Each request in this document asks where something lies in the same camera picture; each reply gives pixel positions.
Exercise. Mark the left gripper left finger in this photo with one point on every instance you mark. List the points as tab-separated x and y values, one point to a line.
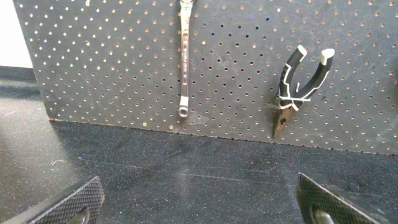
71	205

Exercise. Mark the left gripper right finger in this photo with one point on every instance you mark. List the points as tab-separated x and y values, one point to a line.
323	202

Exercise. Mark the black and white pliers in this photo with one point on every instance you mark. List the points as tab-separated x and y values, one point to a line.
285	81

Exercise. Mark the wrench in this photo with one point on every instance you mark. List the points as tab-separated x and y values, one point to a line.
184	62

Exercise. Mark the black pegboard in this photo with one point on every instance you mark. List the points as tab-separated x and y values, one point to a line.
93	62

